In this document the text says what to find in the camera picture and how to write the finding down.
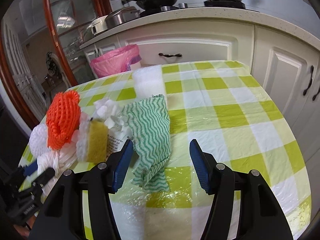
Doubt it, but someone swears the crumpled white tissue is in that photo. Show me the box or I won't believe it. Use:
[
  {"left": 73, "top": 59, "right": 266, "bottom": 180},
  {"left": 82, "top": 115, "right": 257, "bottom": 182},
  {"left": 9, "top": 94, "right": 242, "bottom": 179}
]
[{"left": 94, "top": 99, "right": 132, "bottom": 143}]

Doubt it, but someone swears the white kitchen counter cabinet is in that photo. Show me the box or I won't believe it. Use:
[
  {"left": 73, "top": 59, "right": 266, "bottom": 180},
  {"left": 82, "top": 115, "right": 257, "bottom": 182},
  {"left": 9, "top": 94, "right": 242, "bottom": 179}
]
[{"left": 79, "top": 4, "right": 320, "bottom": 160}]

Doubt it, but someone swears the black gas stove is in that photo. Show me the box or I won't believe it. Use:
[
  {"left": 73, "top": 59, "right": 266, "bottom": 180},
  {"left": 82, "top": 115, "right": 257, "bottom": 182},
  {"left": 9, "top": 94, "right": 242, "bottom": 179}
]
[{"left": 139, "top": 0, "right": 260, "bottom": 18}]

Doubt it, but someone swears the yellow sponge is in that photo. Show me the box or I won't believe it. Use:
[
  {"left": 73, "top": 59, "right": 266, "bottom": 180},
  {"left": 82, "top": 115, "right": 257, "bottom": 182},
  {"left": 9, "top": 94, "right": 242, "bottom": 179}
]
[{"left": 84, "top": 121, "right": 110, "bottom": 162}]

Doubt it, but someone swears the wooden framed glass door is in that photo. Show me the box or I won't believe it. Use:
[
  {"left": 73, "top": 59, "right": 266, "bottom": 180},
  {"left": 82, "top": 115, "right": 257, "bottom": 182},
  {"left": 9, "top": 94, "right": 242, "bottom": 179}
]
[{"left": 41, "top": 0, "right": 114, "bottom": 87}]

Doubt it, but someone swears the orange foam fruit net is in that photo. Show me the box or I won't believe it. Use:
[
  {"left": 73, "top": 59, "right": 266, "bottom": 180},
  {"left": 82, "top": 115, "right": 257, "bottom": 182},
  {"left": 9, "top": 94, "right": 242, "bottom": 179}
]
[{"left": 46, "top": 92, "right": 82, "bottom": 149}]

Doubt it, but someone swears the white foam sheet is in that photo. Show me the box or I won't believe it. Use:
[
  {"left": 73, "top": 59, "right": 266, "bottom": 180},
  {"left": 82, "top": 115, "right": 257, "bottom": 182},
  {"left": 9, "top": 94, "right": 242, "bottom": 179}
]
[{"left": 132, "top": 65, "right": 164, "bottom": 98}]

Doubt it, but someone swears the green checked tablecloth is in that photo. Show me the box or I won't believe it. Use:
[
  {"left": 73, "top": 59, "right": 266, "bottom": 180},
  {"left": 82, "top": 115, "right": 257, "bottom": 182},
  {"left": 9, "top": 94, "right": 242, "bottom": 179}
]
[{"left": 19, "top": 60, "right": 313, "bottom": 240}]

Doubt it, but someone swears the wooden door frame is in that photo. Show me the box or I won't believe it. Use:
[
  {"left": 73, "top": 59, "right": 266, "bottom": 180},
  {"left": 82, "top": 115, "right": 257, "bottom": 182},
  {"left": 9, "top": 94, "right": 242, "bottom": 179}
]
[{"left": 0, "top": 39, "right": 42, "bottom": 131}]

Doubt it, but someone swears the silver pressure cooker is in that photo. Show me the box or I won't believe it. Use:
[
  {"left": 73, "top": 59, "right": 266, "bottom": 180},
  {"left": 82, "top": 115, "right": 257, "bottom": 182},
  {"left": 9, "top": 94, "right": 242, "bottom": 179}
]
[{"left": 105, "top": 6, "right": 141, "bottom": 30}]

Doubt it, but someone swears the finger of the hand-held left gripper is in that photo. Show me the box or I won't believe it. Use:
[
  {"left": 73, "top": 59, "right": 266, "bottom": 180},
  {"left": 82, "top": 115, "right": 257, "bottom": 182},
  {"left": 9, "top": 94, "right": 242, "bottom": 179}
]
[
  {"left": 32, "top": 167, "right": 55, "bottom": 188},
  {"left": 17, "top": 161, "right": 38, "bottom": 178}
]

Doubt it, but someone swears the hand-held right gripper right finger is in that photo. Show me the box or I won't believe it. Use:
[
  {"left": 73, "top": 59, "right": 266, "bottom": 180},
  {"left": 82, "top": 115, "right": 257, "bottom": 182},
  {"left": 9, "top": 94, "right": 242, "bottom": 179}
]
[{"left": 189, "top": 139, "right": 293, "bottom": 240}]

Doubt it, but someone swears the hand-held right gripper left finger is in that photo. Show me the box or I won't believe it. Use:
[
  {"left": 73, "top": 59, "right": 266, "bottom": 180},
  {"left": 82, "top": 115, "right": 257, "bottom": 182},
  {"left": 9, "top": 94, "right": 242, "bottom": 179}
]
[{"left": 29, "top": 139, "right": 134, "bottom": 240}]

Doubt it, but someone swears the printed white paper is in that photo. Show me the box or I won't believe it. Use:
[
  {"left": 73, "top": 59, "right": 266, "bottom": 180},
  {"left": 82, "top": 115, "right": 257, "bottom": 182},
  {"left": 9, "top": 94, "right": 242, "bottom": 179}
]
[{"left": 106, "top": 133, "right": 126, "bottom": 153}]

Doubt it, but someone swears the green wavy striped cloth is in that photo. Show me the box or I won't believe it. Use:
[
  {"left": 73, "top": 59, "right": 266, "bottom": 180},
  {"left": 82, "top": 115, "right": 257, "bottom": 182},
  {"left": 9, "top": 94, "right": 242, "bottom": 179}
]
[{"left": 122, "top": 94, "right": 172, "bottom": 193}]

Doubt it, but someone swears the chair draped with clothes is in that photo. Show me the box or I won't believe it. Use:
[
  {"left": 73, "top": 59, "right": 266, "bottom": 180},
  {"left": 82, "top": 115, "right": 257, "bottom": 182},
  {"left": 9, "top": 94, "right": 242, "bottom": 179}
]
[{"left": 46, "top": 52, "right": 63, "bottom": 81}]

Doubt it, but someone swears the bin with pink bag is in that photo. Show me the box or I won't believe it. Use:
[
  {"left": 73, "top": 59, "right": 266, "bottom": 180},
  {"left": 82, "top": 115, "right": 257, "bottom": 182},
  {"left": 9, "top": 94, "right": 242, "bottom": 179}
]
[{"left": 89, "top": 44, "right": 142, "bottom": 79}]

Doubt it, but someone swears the white rice cooker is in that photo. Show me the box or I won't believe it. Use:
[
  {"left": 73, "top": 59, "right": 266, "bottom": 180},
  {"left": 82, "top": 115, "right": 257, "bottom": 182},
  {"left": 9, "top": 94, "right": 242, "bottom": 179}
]
[{"left": 86, "top": 15, "right": 110, "bottom": 36}]

